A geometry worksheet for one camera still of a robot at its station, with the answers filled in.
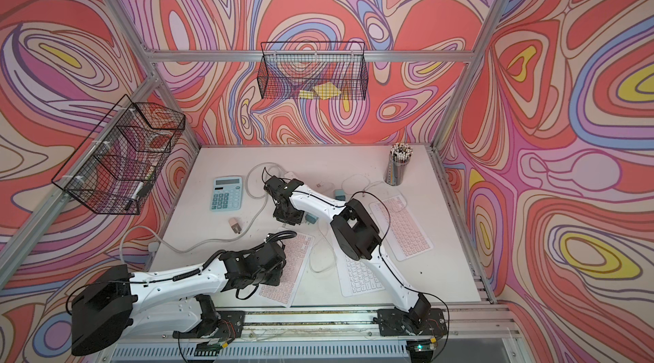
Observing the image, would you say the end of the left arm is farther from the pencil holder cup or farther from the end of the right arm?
the pencil holder cup

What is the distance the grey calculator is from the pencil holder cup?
0.62 metres

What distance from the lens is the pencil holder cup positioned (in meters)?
0.95

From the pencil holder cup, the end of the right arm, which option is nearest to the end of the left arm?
the end of the right arm

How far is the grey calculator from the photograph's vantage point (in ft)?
3.29

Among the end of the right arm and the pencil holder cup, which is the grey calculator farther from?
the pencil holder cup
